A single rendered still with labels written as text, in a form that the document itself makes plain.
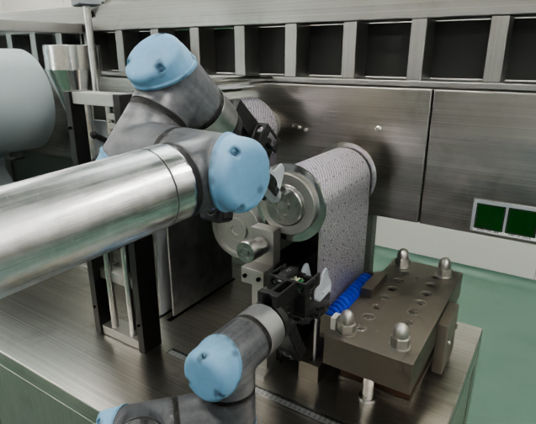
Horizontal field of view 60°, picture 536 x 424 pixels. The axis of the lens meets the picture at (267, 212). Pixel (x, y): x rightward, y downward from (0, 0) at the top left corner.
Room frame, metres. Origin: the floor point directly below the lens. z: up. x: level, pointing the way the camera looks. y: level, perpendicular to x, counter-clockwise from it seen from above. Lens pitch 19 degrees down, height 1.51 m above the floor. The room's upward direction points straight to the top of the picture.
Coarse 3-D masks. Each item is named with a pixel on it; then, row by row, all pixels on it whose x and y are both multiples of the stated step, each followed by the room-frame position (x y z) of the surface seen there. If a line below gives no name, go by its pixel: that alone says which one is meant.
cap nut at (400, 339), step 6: (396, 324) 0.69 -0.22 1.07; (402, 324) 0.68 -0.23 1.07; (396, 330) 0.68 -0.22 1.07; (402, 330) 0.67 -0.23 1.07; (408, 330) 0.68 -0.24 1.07; (390, 336) 0.68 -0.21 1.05; (396, 336) 0.67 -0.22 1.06; (402, 336) 0.67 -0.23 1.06; (408, 336) 0.67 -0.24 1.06; (390, 342) 0.68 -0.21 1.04; (396, 342) 0.67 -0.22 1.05; (402, 342) 0.67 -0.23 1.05; (408, 342) 0.67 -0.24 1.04; (396, 348) 0.67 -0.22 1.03; (402, 348) 0.67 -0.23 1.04; (408, 348) 0.67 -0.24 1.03
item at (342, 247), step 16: (368, 208) 0.97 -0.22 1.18; (336, 224) 0.83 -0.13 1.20; (352, 224) 0.90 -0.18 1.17; (320, 240) 0.78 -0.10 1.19; (336, 240) 0.83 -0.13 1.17; (352, 240) 0.90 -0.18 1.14; (320, 256) 0.78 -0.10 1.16; (336, 256) 0.84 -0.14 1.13; (352, 256) 0.91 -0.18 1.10; (320, 272) 0.78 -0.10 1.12; (336, 272) 0.84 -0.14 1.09; (352, 272) 0.91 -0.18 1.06; (336, 288) 0.85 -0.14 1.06
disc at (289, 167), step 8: (272, 168) 0.82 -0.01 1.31; (288, 168) 0.81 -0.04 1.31; (296, 168) 0.80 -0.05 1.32; (304, 168) 0.79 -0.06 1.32; (304, 176) 0.79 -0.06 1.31; (312, 176) 0.78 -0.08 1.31; (312, 184) 0.78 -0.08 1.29; (320, 184) 0.78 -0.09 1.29; (320, 192) 0.77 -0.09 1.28; (320, 200) 0.77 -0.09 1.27; (320, 208) 0.77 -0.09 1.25; (320, 216) 0.77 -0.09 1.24; (312, 224) 0.78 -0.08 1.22; (320, 224) 0.77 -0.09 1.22; (280, 232) 0.81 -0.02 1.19; (304, 232) 0.79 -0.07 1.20; (312, 232) 0.78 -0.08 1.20; (288, 240) 0.80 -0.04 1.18; (296, 240) 0.79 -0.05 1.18; (304, 240) 0.79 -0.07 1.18
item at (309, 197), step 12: (288, 180) 0.79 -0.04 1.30; (300, 180) 0.78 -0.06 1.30; (300, 192) 0.78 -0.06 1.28; (312, 192) 0.77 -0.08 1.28; (264, 204) 0.82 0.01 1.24; (312, 204) 0.77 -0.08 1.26; (264, 216) 0.82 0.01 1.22; (312, 216) 0.77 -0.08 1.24; (288, 228) 0.79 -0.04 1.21; (300, 228) 0.78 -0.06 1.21
